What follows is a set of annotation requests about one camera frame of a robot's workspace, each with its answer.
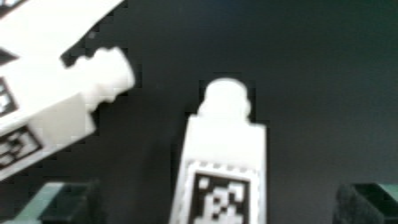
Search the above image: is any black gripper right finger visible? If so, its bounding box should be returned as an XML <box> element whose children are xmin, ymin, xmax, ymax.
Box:
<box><xmin>332</xmin><ymin>183</ymin><xmax>398</xmax><ymax>224</ymax></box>

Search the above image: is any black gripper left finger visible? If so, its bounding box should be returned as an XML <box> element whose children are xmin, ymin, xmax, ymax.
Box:
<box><xmin>15</xmin><ymin>182</ymin><xmax>101</xmax><ymax>224</ymax></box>

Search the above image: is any white table leg with tag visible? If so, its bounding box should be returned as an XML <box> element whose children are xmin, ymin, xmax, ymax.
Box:
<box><xmin>168</xmin><ymin>78</ymin><xmax>266</xmax><ymax>224</ymax></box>

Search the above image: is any white table leg right rear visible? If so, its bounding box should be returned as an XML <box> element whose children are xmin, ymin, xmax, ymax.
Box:
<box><xmin>0</xmin><ymin>0</ymin><xmax>134</xmax><ymax>181</ymax></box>

